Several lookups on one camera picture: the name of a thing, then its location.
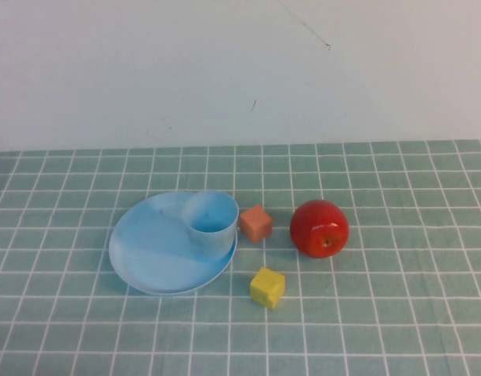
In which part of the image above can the light blue plastic cup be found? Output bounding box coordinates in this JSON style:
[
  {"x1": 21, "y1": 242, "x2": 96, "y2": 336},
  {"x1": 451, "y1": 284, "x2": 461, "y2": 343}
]
[{"x1": 181, "y1": 190, "x2": 240, "y2": 262}]

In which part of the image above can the red apple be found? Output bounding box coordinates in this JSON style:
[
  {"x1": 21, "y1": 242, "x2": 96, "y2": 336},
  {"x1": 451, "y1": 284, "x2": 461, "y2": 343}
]
[{"x1": 290, "y1": 199, "x2": 350, "y2": 259}]

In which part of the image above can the yellow cube block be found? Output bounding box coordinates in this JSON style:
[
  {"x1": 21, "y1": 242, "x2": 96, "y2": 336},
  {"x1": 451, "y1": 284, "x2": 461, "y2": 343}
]
[{"x1": 249, "y1": 266, "x2": 287, "y2": 311}]

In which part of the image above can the green checkered tablecloth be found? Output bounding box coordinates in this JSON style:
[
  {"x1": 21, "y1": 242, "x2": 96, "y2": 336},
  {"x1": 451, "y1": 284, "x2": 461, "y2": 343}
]
[{"x1": 0, "y1": 139, "x2": 481, "y2": 376}]

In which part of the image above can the light blue plastic plate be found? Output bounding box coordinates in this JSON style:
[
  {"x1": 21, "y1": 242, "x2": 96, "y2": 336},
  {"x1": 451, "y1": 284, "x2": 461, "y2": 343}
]
[{"x1": 108, "y1": 191, "x2": 239, "y2": 296}]

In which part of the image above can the orange cube block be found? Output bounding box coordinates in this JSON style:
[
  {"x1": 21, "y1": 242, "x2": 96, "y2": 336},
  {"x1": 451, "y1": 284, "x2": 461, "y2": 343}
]
[{"x1": 239, "y1": 204, "x2": 274, "y2": 244}]

